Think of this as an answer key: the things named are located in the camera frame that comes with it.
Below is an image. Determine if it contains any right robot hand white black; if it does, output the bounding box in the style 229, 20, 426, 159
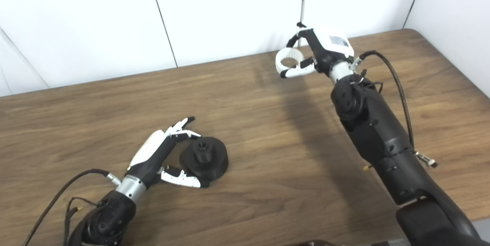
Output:
281, 21, 356, 84

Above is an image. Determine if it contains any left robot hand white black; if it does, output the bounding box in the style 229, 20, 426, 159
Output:
115, 116, 210, 202

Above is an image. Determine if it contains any white plastic ring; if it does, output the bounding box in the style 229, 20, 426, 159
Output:
275, 47, 309, 75

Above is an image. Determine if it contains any round black plastic part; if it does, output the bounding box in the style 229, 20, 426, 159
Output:
180, 136, 229, 181

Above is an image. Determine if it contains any dark robot torso edge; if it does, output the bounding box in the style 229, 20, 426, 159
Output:
285, 239, 345, 246

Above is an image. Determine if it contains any right arm thin wire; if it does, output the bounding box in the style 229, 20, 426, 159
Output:
354, 69, 383, 93

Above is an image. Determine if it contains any arm thin wire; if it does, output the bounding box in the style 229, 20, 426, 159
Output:
63, 196, 102, 246
354, 69, 383, 93

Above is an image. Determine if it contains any left arm thin wire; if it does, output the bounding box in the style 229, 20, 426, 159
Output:
63, 196, 102, 246

